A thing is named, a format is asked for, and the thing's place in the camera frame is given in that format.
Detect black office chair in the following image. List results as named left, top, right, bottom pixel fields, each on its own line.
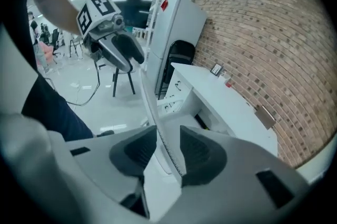
left=51, top=28, right=66, bottom=58

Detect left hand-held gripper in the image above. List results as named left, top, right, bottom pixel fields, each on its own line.
left=76, top=0, right=146, bottom=73

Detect white refrigerator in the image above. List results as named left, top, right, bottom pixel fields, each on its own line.
left=145, top=0, right=209, bottom=98

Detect white metal shelf rack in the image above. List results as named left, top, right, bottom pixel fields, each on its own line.
left=146, top=0, right=185, bottom=45

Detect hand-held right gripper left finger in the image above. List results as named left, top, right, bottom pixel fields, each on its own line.
left=65, top=125, right=158, bottom=204

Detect large black display screen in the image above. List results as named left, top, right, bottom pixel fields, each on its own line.
left=107, top=0, right=155, bottom=29

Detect brown tissue box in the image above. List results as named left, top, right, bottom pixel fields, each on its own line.
left=254, top=105, right=277, bottom=130

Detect black cable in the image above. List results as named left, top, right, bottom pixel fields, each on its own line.
left=65, top=59, right=102, bottom=107

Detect white grey office chair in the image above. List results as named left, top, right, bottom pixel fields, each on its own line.
left=140, top=67, right=186, bottom=221

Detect black picture frame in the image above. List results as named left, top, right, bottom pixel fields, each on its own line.
left=210, top=63, right=224, bottom=77

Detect grey chair with black legs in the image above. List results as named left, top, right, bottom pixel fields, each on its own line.
left=94, top=54, right=136, bottom=98

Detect person's dark trousers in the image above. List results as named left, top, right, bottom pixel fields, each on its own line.
left=21, top=73, right=94, bottom=142

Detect person's left forearm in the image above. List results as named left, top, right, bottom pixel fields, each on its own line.
left=28, top=0, right=83, bottom=36

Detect white desk with drawers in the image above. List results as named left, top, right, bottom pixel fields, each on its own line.
left=163, top=62, right=279, bottom=158

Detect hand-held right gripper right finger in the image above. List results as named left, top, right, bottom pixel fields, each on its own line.
left=163, top=125, right=313, bottom=224

